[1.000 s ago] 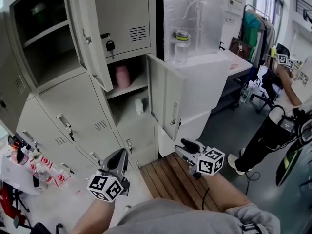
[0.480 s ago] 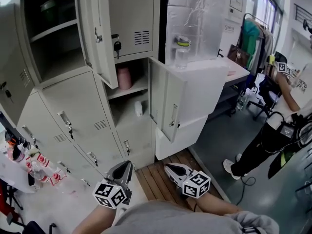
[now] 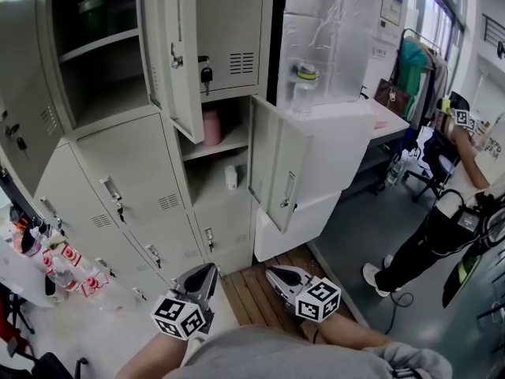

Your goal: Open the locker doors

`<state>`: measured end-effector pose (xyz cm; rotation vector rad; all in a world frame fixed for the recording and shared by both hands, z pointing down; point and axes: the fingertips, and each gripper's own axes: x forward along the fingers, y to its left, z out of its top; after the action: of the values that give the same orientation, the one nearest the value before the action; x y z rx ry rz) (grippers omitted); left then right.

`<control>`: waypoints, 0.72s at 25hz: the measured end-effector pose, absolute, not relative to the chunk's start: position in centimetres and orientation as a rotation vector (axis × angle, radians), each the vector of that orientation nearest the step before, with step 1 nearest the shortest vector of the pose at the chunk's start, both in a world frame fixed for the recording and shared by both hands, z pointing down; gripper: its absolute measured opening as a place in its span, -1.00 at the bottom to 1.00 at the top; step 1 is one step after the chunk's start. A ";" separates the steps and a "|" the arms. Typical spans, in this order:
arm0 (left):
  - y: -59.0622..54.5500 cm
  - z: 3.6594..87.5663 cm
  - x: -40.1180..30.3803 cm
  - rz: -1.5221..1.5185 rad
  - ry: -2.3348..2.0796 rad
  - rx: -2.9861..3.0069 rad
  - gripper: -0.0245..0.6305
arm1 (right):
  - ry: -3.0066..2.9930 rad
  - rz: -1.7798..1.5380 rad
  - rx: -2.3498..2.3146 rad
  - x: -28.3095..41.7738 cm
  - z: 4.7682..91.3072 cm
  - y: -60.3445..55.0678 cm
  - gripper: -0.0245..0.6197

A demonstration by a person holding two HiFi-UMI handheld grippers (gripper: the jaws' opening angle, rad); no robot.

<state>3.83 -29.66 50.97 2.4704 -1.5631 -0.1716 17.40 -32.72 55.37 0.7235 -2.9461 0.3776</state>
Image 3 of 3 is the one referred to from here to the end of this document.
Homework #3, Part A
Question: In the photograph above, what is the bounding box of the green lidded container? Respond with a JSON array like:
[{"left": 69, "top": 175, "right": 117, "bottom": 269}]
[{"left": 77, "top": 0, "right": 107, "bottom": 36}]

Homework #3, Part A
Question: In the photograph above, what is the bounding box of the white table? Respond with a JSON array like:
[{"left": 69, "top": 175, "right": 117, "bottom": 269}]
[{"left": 365, "top": 96, "right": 410, "bottom": 146}]

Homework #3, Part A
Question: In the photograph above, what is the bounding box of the black office chair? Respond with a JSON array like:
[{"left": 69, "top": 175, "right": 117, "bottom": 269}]
[{"left": 404, "top": 130, "right": 457, "bottom": 203}]

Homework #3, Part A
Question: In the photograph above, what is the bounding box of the set of grey locker doors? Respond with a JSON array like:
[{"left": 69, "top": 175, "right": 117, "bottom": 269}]
[{"left": 0, "top": 0, "right": 313, "bottom": 303}]

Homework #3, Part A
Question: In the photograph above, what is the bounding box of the clear bottle with yellow lid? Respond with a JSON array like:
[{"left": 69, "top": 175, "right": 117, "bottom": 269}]
[{"left": 290, "top": 62, "right": 320, "bottom": 117}]

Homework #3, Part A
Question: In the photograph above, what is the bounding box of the red label water bottle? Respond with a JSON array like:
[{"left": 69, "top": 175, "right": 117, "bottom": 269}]
[
  {"left": 41, "top": 254, "right": 81, "bottom": 293},
  {"left": 58, "top": 242, "right": 83, "bottom": 268},
  {"left": 80, "top": 268, "right": 110, "bottom": 304}
]

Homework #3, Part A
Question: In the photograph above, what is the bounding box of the black tripod pole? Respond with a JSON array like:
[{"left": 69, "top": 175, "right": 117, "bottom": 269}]
[{"left": 0, "top": 167, "right": 51, "bottom": 231}]

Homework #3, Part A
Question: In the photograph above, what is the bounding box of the person's grey shirt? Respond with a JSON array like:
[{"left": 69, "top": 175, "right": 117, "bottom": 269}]
[{"left": 165, "top": 325, "right": 454, "bottom": 379}]

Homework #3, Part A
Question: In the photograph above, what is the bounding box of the green hanging garment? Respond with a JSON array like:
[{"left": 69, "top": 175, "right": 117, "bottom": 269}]
[{"left": 396, "top": 39, "right": 429, "bottom": 120}]

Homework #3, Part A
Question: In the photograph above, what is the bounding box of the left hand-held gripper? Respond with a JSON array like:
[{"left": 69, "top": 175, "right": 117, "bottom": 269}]
[{"left": 150, "top": 262, "right": 220, "bottom": 341}]

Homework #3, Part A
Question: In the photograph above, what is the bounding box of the brown handbag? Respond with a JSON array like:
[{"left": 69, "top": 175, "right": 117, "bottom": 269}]
[{"left": 373, "top": 77, "right": 412, "bottom": 117}]

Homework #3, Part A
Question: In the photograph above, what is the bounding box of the large white foam box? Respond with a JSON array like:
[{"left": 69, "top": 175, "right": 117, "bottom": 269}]
[{"left": 275, "top": 99, "right": 376, "bottom": 214}]

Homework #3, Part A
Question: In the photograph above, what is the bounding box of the wooden slatted platform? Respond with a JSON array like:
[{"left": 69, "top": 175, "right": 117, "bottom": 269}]
[{"left": 219, "top": 246, "right": 356, "bottom": 340}]

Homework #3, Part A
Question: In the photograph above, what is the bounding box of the grey metal locker cabinet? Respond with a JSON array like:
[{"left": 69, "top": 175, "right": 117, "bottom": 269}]
[{"left": 0, "top": 0, "right": 313, "bottom": 303}]

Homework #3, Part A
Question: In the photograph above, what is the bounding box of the black clothes rack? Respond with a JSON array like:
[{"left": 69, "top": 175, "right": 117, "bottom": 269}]
[{"left": 397, "top": 28, "right": 451, "bottom": 122}]

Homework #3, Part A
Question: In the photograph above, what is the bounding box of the pink bottle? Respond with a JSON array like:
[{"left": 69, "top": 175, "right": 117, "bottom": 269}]
[{"left": 202, "top": 107, "right": 225, "bottom": 148}]

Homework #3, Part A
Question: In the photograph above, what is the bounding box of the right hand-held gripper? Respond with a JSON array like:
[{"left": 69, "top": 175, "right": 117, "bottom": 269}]
[{"left": 264, "top": 265, "right": 342, "bottom": 323}]

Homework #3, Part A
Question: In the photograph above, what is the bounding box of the clear plastic bottle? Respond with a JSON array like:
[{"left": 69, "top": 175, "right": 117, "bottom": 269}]
[{"left": 387, "top": 157, "right": 408, "bottom": 186}]

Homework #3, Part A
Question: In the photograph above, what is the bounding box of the person's left forearm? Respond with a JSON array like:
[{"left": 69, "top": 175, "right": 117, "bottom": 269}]
[{"left": 115, "top": 331, "right": 191, "bottom": 379}]

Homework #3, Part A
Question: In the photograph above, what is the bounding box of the person's right forearm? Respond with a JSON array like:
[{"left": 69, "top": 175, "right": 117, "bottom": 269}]
[{"left": 301, "top": 312, "right": 392, "bottom": 351}]

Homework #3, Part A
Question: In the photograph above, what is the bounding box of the black floor cable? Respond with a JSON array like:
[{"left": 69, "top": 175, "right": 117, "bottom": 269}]
[{"left": 383, "top": 290, "right": 415, "bottom": 336}]

